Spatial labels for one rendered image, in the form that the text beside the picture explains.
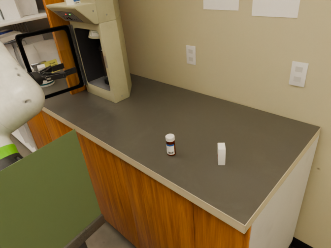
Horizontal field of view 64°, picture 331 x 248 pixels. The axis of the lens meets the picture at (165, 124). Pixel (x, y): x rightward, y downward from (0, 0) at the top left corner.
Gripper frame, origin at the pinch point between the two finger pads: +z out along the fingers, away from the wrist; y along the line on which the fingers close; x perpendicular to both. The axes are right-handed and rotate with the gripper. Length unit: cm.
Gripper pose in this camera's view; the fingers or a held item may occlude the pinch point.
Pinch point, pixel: (67, 68)
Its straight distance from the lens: 161.5
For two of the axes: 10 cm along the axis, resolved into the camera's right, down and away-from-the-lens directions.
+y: -7.3, -3.0, 6.2
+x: 0.8, 8.5, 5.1
